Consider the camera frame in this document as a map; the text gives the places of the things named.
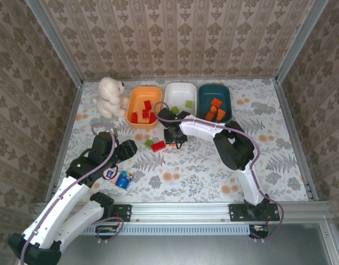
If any blue tissue pack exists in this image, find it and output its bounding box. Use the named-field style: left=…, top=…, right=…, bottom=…
left=115, top=170, right=135, bottom=191

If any pink tissue pack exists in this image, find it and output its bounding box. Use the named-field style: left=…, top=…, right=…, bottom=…
left=103, top=168, right=121, bottom=183

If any white plastic container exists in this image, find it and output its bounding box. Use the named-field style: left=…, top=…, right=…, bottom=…
left=163, top=82, right=198, bottom=116

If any floral table cloth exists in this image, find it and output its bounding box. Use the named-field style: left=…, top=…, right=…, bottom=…
left=52, top=78, right=310, bottom=204

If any orange plastic container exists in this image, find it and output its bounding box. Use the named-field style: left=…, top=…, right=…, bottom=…
left=125, top=86, right=163, bottom=130

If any white plush dog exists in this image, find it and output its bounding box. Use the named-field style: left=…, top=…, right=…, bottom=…
left=92, top=76, right=129, bottom=118

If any teal plastic container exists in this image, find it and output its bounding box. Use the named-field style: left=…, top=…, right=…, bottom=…
left=198, top=83, right=232, bottom=124

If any grey metal sheet panel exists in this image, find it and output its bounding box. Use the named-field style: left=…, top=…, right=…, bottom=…
left=17, top=223, right=339, bottom=265

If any aluminium table side rail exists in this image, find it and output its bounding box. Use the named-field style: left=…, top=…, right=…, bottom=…
left=44, top=81, right=84, bottom=202
left=274, top=79, right=319, bottom=201

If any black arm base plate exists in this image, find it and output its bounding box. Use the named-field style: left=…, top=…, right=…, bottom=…
left=111, top=204, right=132, bottom=222
left=229, top=203, right=280, bottom=222

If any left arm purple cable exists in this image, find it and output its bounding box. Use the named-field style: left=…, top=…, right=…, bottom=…
left=20, top=123, right=125, bottom=265

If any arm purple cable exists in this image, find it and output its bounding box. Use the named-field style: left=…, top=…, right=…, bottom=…
left=154, top=101, right=285, bottom=241
left=20, top=123, right=125, bottom=265

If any aluminium mounting rail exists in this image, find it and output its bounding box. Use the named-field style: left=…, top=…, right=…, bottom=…
left=34, top=201, right=329, bottom=223

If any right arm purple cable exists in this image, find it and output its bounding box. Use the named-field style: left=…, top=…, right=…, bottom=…
left=154, top=101, right=285, bottom=241

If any grey slotted cable duct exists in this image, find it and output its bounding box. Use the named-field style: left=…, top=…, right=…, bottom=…
left=83, top=224, right=255, bottom=236

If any aluminium frame post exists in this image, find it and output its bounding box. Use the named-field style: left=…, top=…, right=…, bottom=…
left=24, top=0, right=84, bottom=86
left=276, top=0, right=329, bottom=83

